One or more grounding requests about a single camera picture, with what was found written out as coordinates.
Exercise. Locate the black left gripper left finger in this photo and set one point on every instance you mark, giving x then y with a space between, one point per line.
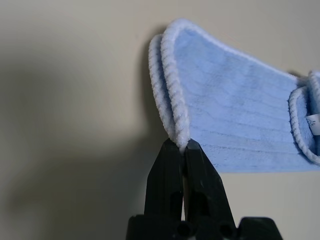
163 180

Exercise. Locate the light blue towel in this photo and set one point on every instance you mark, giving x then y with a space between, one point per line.
237 112

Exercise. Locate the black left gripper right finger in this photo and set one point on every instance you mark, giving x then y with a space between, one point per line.
205 187

